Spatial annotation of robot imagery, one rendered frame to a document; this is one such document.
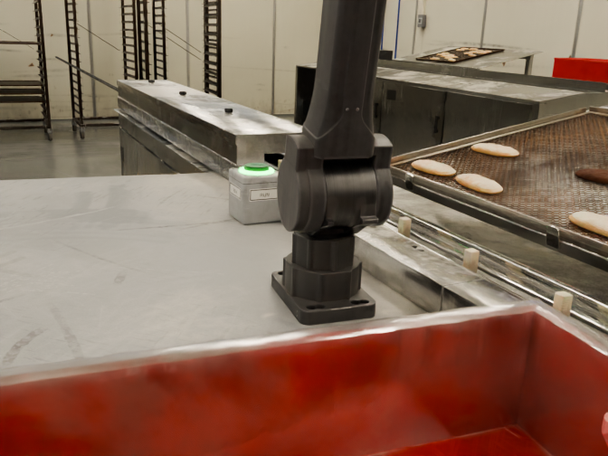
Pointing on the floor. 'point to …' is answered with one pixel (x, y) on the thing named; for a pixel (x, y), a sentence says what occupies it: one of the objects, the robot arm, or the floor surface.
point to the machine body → (153, 151)
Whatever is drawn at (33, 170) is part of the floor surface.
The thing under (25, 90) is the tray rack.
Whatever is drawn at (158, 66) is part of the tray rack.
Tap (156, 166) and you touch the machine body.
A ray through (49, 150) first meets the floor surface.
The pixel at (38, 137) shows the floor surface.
